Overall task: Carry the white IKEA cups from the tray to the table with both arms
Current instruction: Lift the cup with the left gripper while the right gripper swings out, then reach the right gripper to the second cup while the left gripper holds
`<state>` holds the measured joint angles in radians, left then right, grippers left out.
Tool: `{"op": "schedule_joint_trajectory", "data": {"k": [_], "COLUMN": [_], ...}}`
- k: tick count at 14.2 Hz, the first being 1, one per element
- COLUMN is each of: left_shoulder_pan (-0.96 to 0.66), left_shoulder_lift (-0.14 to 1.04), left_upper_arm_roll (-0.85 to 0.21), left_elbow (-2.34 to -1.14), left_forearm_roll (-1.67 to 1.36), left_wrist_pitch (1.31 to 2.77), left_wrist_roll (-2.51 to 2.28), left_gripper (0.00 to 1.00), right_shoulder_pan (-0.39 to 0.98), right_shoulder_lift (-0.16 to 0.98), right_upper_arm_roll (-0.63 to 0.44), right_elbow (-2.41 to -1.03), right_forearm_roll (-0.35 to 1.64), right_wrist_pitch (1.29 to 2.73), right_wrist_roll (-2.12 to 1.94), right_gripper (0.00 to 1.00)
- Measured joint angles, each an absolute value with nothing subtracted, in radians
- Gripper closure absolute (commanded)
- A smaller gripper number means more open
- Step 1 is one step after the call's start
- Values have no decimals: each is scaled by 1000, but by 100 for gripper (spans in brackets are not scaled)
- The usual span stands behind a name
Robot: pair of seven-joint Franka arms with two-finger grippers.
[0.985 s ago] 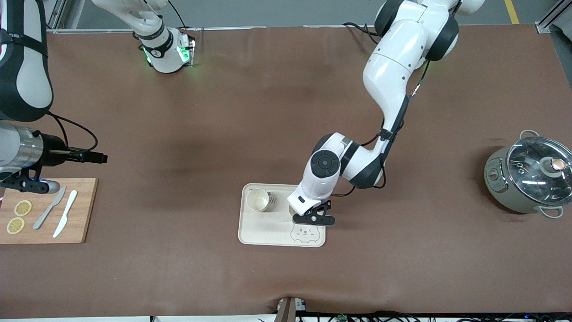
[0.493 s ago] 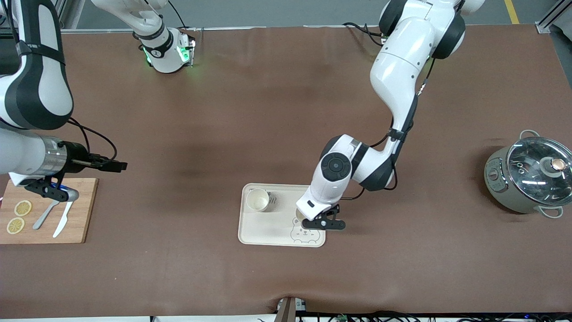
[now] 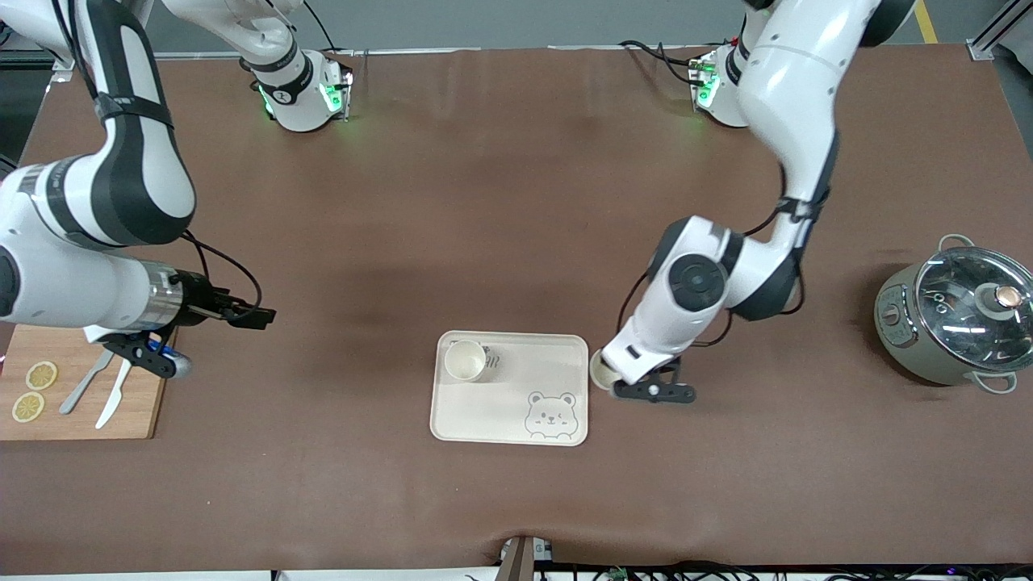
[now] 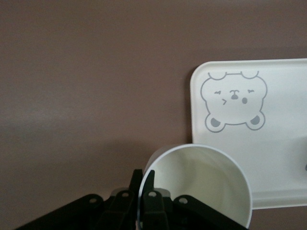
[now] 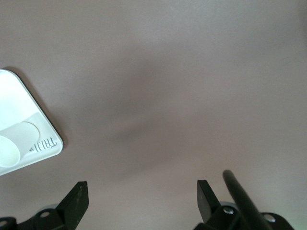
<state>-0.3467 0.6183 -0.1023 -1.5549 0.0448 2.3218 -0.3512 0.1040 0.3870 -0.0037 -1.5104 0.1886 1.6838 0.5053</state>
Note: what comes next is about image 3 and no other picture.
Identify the white IKEA cup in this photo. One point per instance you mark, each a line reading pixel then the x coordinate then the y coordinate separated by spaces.
pixel 465 361
pixel 601 373

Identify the aluminium frame profile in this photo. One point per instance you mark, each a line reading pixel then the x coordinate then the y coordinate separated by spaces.
pixel 989 40
pixel 60 75

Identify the glass pot lid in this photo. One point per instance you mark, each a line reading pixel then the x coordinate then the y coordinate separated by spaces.
pixel 968 323

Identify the cream bear print tray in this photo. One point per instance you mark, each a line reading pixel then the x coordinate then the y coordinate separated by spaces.
pixel 484 415

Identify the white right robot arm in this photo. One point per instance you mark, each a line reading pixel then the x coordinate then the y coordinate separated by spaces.
pixel 137 177

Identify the lemon slice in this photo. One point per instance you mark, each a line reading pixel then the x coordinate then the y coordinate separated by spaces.
pixel 41 375
pixel 28 407

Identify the white plastic knife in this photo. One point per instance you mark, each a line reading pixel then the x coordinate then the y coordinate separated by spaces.
pixel 113 399

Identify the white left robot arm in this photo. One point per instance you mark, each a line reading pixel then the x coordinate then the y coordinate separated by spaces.
pixel 799 81

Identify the wooden cutting board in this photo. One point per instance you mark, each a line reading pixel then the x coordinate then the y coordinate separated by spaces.
pixel 137 411

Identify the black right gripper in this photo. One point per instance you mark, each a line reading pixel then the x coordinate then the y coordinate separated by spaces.
pixel 196 296

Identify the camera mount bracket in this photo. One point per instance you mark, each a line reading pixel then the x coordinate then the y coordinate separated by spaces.
pixel 520 561

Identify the brown table mat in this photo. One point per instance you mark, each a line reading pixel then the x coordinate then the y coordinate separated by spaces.
pixel 516 202

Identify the grey plastic knife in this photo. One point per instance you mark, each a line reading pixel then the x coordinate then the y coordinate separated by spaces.
pixel 81 389

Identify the grey pot with glass lid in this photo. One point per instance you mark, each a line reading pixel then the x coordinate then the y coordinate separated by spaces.
pixel 920 363

